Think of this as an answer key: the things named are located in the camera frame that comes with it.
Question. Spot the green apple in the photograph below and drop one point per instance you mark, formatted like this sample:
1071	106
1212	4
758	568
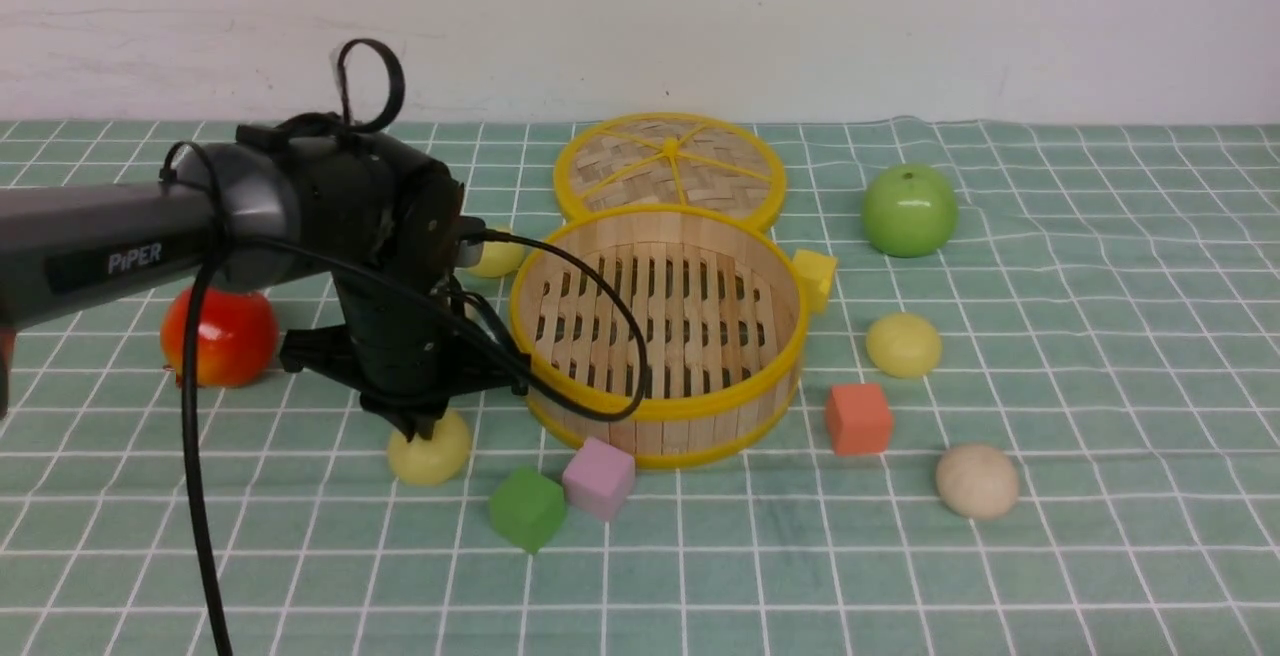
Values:
909	211

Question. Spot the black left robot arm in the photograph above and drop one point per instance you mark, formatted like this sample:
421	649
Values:
277	205

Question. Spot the woven bamboo steamer lid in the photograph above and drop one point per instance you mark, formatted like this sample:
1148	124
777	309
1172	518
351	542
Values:
671	159

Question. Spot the bamboo steamer tray yellow rim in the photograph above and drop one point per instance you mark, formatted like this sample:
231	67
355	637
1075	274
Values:
723	312

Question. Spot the yellow cube block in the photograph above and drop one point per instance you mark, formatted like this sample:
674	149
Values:
816	273

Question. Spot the green checkered tablecloth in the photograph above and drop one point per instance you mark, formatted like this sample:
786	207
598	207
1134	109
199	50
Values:
1108	311

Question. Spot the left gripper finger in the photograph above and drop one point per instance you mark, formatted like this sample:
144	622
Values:
418	421

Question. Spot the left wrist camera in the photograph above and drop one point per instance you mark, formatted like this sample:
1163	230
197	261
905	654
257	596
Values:
471	234

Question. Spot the green cube block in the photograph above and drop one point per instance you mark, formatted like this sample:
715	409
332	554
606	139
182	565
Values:
527	509

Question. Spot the pink cube block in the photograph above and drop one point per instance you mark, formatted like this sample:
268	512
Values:
599	479

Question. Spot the white bun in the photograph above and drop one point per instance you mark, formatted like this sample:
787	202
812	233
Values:
977	481

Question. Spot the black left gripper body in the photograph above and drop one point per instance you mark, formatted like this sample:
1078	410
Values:
394	353

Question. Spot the orange cube block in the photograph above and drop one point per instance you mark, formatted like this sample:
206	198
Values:
859	420

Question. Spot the yellow bun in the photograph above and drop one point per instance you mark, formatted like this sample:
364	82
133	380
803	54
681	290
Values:
423	461
904	345
500	258

